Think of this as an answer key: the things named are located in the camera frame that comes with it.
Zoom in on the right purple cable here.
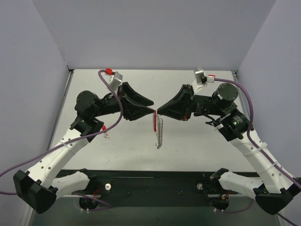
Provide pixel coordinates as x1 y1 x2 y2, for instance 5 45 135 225
214 77 301 226

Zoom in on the red handled metal keyring holder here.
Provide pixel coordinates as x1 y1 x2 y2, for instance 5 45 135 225
153 110 163 149

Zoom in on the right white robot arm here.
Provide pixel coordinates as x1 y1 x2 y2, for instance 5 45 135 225
157 83 300 215

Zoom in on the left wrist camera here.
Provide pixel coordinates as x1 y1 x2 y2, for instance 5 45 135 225
105 68 123 91

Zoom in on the aluminium frame rail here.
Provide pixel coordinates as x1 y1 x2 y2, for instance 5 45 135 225
231 70 244 105

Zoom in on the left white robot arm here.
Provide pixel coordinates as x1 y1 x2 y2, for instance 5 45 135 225
13 82 154 214

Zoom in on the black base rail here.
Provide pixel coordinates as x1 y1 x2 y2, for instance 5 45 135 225
58 169 238 211

